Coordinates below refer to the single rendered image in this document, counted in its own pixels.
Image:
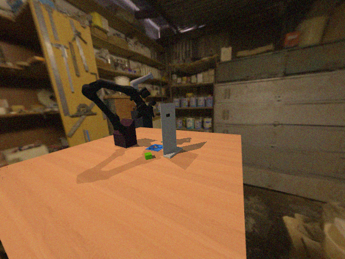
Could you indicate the blue flat square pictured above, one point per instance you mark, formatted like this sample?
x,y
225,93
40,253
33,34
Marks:
x,y
159,147

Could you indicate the green square block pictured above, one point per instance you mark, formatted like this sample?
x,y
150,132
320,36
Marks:
x,y
148,155

